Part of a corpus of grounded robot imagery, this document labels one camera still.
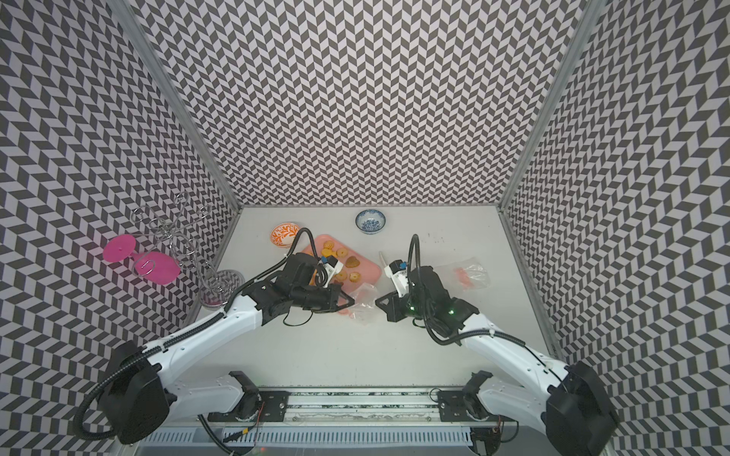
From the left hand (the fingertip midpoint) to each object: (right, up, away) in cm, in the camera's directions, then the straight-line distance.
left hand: (352, 306), depth 75 cm
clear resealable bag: (+3, +2, +1) cm, 4 cm away
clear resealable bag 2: (+37, +5, +22) cm, 43 cm away
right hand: (+7, -1, +2) cm, 8 cm away
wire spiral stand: (-58, +23, +14) cm, 64 cm away
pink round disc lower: (-45, +12, -10) cm, 47 cm away
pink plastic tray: (-1, +7, +26) cm, 27 cm away
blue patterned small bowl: (+3, +24, +37) cm, 44 cm away
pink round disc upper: (-55, +16, -8) cm, 58 cm away
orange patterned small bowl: (-30, +19, +32) cm, 48 cm away
